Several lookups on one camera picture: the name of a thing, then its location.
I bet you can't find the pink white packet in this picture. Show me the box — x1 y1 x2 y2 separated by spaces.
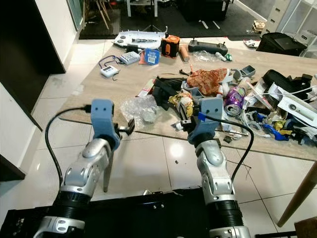
137 78 157 98

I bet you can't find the long white box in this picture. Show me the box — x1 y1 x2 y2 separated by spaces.
275 89 317 124

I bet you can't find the black floor mat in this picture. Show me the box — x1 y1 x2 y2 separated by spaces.
79 2 261 40

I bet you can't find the black cloth pouch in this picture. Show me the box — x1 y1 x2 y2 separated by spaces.
151 75 186 111

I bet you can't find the clear plastic bag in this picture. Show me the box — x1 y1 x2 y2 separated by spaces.
121 94 161 124
193 51 223 62

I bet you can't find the black robot body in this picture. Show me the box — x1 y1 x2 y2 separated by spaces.
0 187 216 238

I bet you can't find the large black bag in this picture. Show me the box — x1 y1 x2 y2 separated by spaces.
256 32 308 56

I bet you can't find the small blue box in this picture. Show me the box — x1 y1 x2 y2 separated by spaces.
144 48 161 66

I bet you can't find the brown cylinder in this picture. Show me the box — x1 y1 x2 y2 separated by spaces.
179 45 190 62

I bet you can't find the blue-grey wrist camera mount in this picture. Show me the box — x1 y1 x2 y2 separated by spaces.
90 99 122 149
187 97 223 144

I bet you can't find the black cabinet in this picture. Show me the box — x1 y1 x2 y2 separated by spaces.
0 0 65 130

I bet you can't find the brown wooden stool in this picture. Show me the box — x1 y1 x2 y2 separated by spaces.
295 217 317 238

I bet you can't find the black storage case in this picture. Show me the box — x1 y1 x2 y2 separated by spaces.
178 0 231 21

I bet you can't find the small white meter device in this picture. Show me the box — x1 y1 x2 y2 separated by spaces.
100 65 120 78

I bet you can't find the white keypad device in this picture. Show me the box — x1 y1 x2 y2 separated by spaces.
119 51 141 65

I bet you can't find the white tube green cap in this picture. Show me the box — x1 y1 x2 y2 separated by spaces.
214 52 232 62

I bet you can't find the long white plastic tray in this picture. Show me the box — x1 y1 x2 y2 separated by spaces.
112 30 168 49

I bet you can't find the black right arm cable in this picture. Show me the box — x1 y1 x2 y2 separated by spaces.
198 115 255 182

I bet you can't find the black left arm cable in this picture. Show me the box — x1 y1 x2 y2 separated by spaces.
45 106 92 187

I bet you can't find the small wooden crate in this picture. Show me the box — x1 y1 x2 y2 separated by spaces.
252 20 268 33

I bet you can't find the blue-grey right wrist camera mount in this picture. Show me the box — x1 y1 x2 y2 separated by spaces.
187 97 223 144

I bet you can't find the white shelf unit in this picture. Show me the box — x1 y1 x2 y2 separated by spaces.
260 0 317 59

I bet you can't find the black carry bag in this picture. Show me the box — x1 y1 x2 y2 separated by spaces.
261 69 315 97

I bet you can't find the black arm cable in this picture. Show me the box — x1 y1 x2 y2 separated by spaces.
45 106 92 187
198 115 255 182

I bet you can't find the wooden table leg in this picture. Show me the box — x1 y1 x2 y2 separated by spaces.
103 149 114 193
277 161 317 228

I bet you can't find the blue plastic part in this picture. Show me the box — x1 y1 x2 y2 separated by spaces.
258 113 290 139

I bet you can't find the grey device with screen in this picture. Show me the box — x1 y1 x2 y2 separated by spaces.
239 65 257 79

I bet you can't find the orange black tool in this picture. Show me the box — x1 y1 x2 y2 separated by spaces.
160 35 181 58

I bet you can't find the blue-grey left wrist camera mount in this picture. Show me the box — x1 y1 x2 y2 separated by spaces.
90 99 122 149

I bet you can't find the black remote controller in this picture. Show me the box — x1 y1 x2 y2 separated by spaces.
187 40 228 55

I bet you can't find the yellow snack wrapper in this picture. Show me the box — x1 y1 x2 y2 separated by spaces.
168 92 199 119

